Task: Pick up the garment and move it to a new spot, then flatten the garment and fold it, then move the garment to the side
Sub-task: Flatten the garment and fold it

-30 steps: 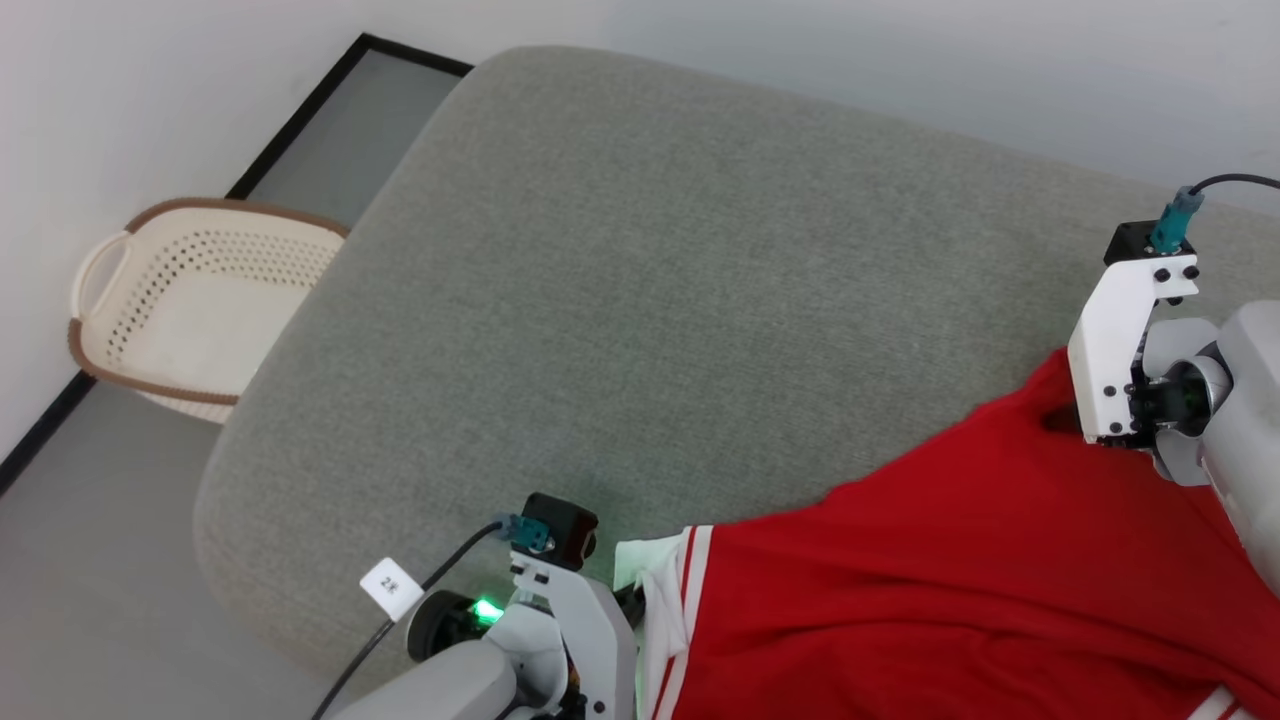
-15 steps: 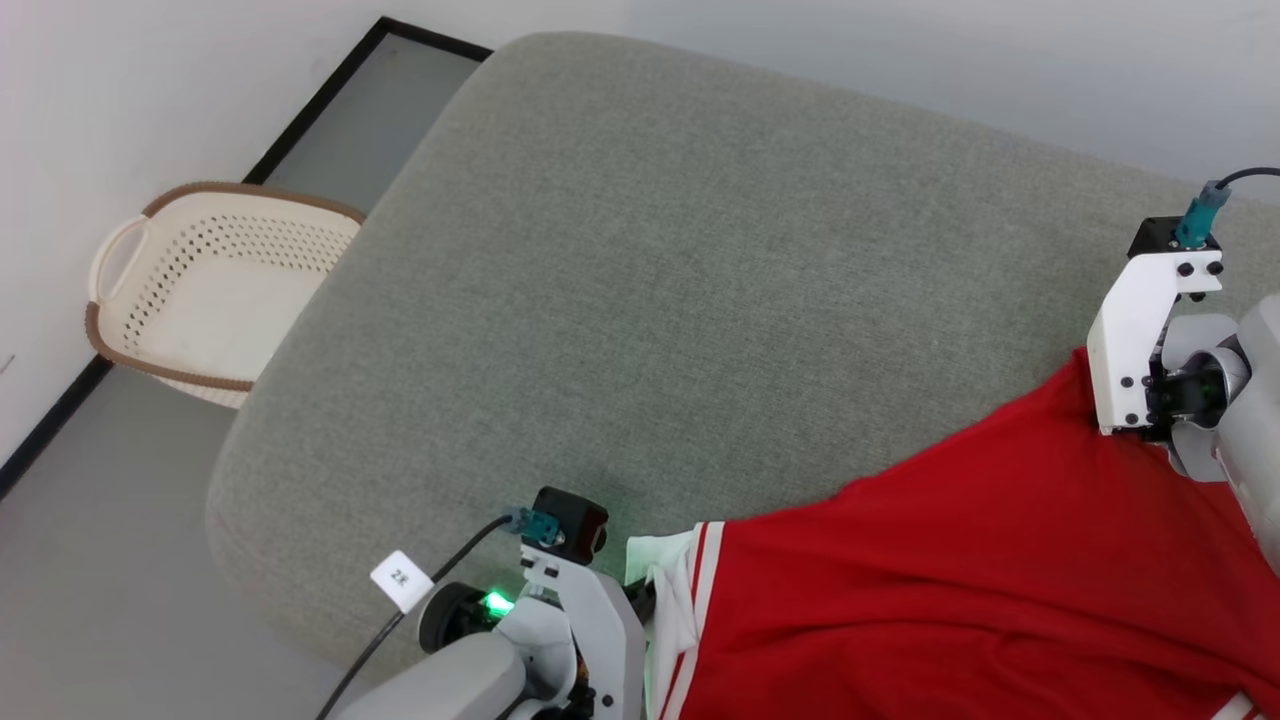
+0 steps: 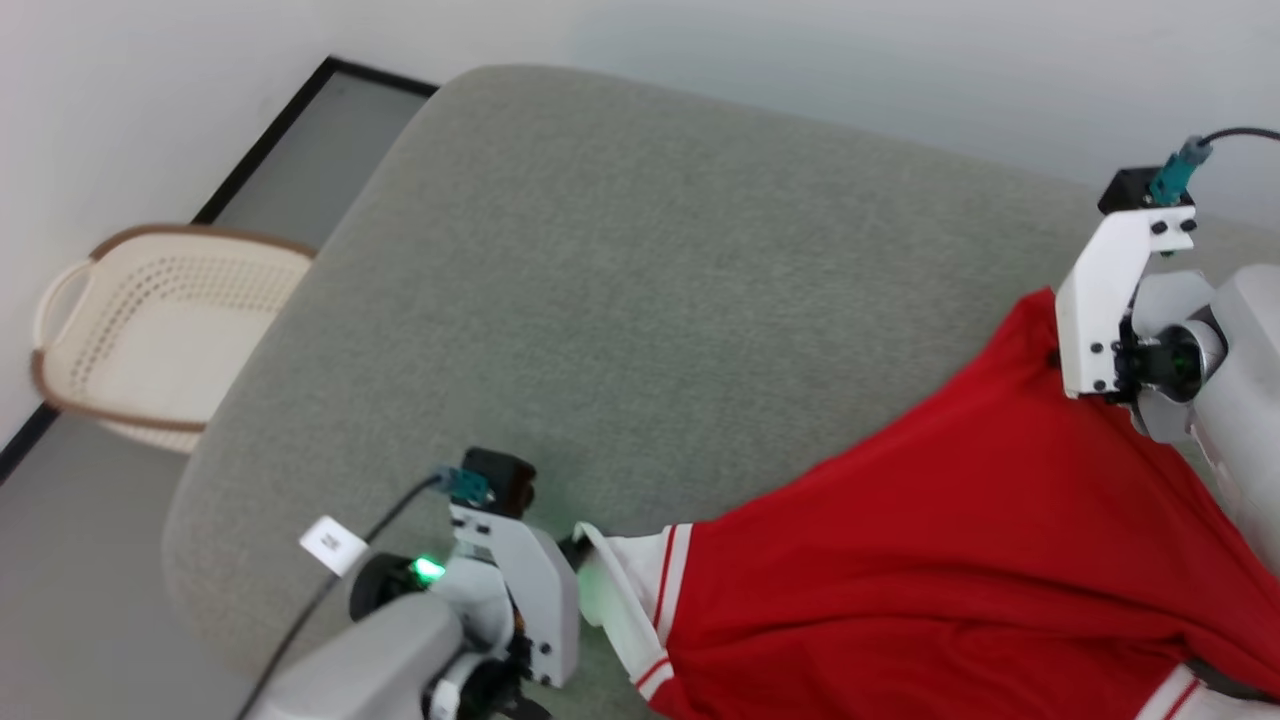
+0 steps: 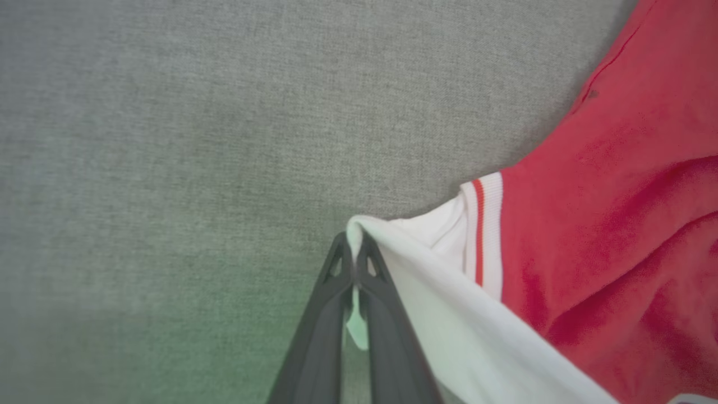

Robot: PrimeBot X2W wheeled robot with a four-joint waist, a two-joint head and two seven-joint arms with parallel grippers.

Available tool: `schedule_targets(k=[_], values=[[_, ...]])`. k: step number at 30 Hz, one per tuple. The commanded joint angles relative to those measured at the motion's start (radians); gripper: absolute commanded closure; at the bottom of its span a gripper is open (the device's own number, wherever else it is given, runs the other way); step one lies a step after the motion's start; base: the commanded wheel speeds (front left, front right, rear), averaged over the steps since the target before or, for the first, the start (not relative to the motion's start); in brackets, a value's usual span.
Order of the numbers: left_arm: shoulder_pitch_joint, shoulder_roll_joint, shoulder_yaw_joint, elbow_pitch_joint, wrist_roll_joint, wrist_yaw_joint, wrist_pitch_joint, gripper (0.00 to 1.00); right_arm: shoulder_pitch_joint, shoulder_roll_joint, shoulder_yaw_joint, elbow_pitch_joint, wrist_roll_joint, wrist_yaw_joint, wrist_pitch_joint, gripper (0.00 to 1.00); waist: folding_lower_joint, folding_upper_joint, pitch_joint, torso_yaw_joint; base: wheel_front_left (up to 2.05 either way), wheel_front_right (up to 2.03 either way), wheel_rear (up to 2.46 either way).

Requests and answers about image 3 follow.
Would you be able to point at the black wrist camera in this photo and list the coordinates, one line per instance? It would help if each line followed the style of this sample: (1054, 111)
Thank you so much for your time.
(1130, 190)
(500, 480)

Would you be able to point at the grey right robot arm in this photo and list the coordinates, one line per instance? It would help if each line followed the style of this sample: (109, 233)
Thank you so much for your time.
(1245, 400)

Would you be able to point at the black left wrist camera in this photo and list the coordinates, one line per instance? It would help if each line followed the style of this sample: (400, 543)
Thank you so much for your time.
(500, 480)

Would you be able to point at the red Bulls basketball jersey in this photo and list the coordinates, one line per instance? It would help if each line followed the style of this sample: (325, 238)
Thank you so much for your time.
(950, 560)

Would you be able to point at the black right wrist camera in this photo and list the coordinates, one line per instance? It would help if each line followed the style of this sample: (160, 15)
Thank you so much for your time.
(1130, 190)

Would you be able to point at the grey fabric sofa seat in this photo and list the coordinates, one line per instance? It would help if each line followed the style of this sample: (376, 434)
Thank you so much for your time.
(650, 300)

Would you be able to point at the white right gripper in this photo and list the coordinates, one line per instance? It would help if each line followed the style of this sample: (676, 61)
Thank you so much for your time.
(1095, 310)

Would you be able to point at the black skirting strip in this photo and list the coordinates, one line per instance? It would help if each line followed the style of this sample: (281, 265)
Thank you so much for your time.
(270, 130)

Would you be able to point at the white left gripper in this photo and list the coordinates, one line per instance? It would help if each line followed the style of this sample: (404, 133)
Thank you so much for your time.
(540, 600)

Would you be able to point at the cream perforated laundry basket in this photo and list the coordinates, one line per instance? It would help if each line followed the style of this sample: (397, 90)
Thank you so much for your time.
(160, 350)

